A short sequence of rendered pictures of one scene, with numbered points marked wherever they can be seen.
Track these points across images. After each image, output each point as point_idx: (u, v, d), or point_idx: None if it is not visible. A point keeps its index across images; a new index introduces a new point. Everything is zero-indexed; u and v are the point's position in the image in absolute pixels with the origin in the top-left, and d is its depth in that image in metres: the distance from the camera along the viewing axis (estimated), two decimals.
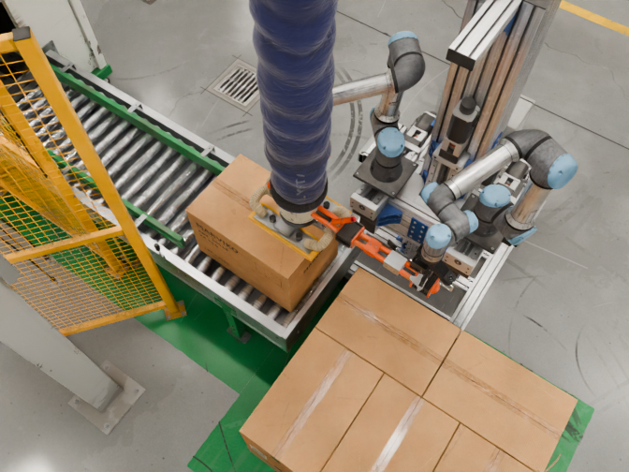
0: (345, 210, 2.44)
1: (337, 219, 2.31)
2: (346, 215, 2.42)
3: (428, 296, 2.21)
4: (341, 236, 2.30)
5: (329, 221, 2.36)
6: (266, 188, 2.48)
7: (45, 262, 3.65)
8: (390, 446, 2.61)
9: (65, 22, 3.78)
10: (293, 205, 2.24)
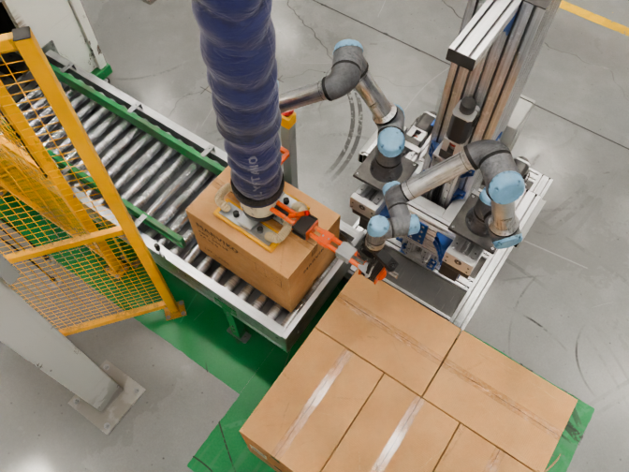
0: (302, 205, 2.65)
1: (293, 213, 2.52)
2: (303, 210, 2.63)
3: (375, 283, 2.42)
4: (297, 228, 2.50)
5: (286, 215, 2.56)
6: (229, 185, 2.68)
7: (45, 262, 3.65)
8: (390, 446, 2.61)
9: (65, 22, 3.78)
10: (252, 201, 2.44)
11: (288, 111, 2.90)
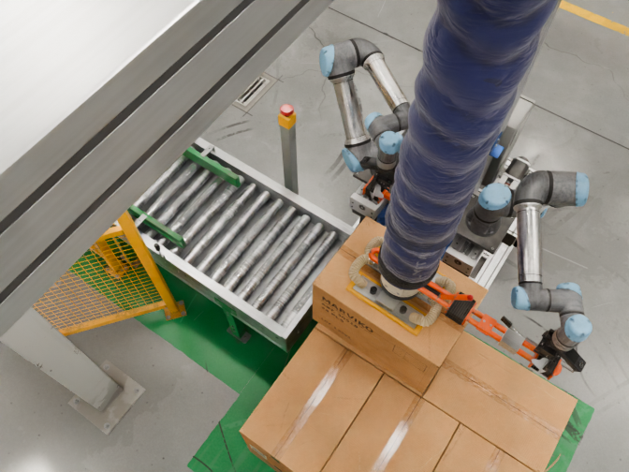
0: (450, 281, 2.34)
1: (448, 295, 2.20)
2: (452, 287, 2.32)
3: (549, 378, 2.11)
4: (454, 313, 2.19)
5: (437, 296, 2.25)
6: (366, 258, 2.37)
7: None
8: (390, 446, 2.61)
9: None
10: (406, 284, 2.13)
11: (288, 111, 2.90)
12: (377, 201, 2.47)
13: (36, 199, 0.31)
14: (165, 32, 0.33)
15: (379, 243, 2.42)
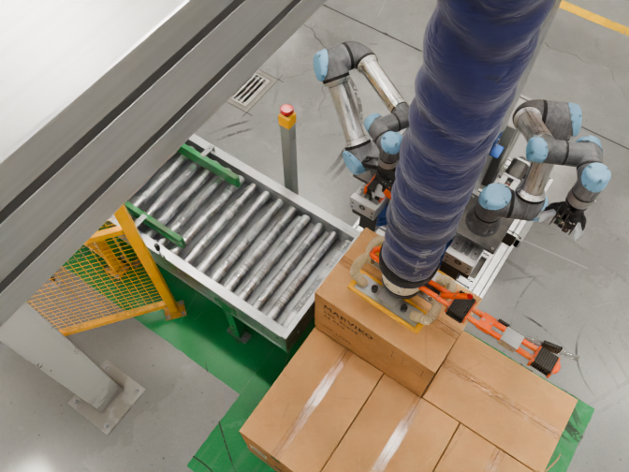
0: (451, 280, 2.36)
1: (448, 294, 2.23)
2: (453, 286, 2.34)
3: (548, 376, 2.13)
4: (454, 312, 2.21)
5: (438, 294, 2.27)
6: (367, 257, 2.39)
7: None
8: (390, 446, 2.61)
9: None
10: (407, 283, 2.15)
11: (288, 111, 2.90)
12: (378, 200, 2.49)
13: (29, 195, 0.31)
14: (158, 28, 0.33)
15: (380, 243, 2.45)
